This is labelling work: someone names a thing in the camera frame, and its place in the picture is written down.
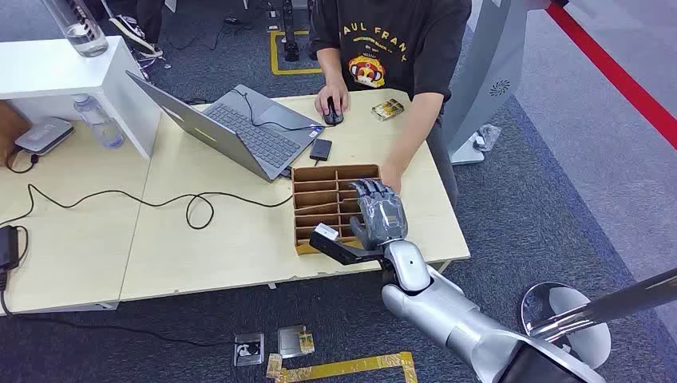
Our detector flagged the person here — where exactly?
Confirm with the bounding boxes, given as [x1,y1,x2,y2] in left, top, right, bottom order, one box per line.
[307,0,474,211]

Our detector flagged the black router cable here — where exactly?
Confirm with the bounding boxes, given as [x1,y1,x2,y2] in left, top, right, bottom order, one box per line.
[4,147,42,176]

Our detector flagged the clear water bottle, black label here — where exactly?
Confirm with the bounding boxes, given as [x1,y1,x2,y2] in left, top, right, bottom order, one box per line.
[41,0,110,58]

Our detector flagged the black mouse cable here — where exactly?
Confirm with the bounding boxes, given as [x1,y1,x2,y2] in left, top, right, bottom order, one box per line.
[232,88,330,132]

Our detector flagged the clear water bottle, white cap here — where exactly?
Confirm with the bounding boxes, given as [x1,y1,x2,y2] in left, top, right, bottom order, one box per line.
[72,93,126,149]

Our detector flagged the black power adapter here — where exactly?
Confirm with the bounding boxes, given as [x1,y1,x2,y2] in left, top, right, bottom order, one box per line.
[0,225,21,271]

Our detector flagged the grey flat router box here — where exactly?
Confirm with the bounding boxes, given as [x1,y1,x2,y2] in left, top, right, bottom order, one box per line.
[14,116,76,156]

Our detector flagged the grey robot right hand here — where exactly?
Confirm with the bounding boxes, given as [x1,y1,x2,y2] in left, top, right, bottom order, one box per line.
[349,178,410,251]

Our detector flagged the yellow floor tape corner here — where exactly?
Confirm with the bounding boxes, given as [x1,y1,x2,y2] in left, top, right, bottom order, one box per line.
[265,350,419,383]

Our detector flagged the person's right hand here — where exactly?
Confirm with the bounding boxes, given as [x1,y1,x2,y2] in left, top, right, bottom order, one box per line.
[314,79,350,118]

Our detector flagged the black computer mouse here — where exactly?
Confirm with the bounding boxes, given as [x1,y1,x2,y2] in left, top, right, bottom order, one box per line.
[323,96,346,127]

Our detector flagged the grey curved standing panel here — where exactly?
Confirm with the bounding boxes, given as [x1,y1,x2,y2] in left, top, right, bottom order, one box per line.
[441,0,530,166]

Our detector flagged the brown wooden board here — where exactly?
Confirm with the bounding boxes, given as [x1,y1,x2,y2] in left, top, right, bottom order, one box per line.
[0,100,34,166]

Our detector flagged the black floor cable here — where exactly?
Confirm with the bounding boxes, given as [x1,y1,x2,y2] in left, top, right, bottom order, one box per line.
[0,268,240,350]

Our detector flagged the person's left hand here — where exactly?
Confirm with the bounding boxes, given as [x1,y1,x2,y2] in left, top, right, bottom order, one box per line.
[378,160,403,195]

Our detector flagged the pale wrist camera, black bracket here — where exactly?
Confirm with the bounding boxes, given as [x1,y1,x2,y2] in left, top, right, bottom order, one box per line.
[308,222,386,267]

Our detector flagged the white shelf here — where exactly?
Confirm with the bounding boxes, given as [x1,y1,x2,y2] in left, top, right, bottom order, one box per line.
[0,35,163,161]

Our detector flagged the small black flat box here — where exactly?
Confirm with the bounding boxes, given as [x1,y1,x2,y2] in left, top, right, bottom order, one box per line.
[308,137,334,163]

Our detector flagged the small yellow printed pack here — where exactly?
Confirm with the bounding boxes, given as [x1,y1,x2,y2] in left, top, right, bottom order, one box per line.
[370,98,406,122]

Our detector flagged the grey laptop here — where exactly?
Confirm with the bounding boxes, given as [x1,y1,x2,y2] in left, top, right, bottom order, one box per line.
[125,69,327,184]

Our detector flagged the silver floor plate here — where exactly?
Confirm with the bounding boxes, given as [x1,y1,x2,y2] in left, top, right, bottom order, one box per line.
[277,324,310,360]

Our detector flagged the silver floor socket with plug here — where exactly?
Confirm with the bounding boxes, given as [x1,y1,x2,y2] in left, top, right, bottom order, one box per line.
[233,332,266,368]

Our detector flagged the clear plastic bag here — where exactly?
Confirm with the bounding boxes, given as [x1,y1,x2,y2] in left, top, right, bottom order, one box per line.
[472,123,502,153]

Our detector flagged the long black table cable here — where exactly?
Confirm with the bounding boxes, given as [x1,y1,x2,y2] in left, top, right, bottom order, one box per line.
[0,183,294,231]

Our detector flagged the chrome stanchion post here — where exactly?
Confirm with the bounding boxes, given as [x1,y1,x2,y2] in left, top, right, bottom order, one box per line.
[520,267,677,371]

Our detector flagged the yellow floor tape square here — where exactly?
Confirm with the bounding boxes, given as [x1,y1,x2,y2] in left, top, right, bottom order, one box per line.
[269,29,324,77]

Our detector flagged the black and white shoe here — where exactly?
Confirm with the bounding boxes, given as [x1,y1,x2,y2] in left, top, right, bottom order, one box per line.
[108,14,165,60]

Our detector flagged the brown cardboard divider box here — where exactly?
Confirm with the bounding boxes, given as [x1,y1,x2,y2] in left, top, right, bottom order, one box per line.
[291,164,382,257]

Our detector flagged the black stand pole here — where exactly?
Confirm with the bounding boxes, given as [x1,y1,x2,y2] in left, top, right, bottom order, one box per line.
[279,0,302,63]

